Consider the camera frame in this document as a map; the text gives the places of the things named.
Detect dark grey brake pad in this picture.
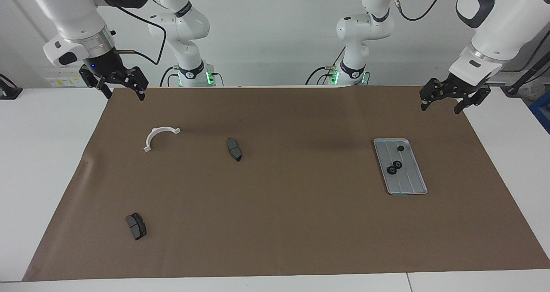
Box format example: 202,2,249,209
125,213,147,241
226,137,243,162

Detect black stand pole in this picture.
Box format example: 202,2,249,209
502,52,550,96

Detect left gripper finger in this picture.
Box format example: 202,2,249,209
420,78,447,111
454,85,491,114

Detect black right base cable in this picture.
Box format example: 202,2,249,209
160,66,177,87

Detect black table clamp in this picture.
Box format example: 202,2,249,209
0,74,23,100

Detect blue crate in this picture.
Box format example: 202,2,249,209
529,90,550,134

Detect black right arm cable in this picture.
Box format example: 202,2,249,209
113,4,167,66

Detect brown table mat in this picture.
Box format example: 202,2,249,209
22,85,550,282

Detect black left base cables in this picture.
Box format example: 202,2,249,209
305,47,345,85

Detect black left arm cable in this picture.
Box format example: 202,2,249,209
389,0,450,21

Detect white power strip box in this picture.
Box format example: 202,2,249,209
45,76,84,88

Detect white curved plastic bracket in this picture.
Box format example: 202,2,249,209
143,127,181,152

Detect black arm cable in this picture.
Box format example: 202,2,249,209
113,4,167,66
389,0,450,21

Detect silver metal tray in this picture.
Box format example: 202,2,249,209
373,138,428,195

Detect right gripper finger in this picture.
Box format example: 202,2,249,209
113,67,149,101
79,65,113,99

